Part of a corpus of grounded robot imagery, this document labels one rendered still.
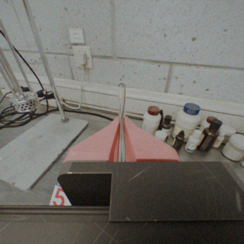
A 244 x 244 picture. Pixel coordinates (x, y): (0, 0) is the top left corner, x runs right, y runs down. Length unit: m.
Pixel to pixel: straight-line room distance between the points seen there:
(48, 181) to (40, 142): 0.16
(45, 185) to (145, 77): 0.49
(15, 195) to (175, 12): 0.66
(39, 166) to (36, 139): 0.13
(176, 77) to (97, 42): 0.34
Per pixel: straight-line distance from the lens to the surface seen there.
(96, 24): 0.58
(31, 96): 0.44
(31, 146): 0.52
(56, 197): 0.36
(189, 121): 0.45
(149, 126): 0.45
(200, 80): 0.55
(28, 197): 0.42
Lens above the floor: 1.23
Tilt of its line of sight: 38 degrees down
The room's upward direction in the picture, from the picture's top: straight up
